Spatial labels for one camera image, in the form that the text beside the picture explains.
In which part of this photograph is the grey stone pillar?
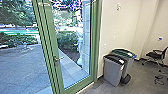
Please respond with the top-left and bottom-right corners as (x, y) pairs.
(81, 0), (92, 75)

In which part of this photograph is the white wall switch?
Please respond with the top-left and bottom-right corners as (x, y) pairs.
(115, 2), (122, 11)

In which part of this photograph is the green glass door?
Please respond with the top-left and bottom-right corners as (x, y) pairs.
(31, 0), (96, 94)

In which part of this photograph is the dark bin with green lid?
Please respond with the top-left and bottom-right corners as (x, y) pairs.
(111, 48), (138, 85)

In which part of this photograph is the white stone statue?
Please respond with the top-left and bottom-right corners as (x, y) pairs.
(75, 27), (85, 68)

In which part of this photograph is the metal door handle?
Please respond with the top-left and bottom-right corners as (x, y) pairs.
(52, 55), (65, 63)

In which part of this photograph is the green shrub bed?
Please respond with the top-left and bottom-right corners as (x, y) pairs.
(55, 30), (80, 52)

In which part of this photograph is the black swivel chair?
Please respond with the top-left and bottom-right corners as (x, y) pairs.
(142, 46), (168, 68)

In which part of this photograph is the grey indoor waste bin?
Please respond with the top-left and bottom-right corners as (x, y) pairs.
(102, 54), (126, 88)

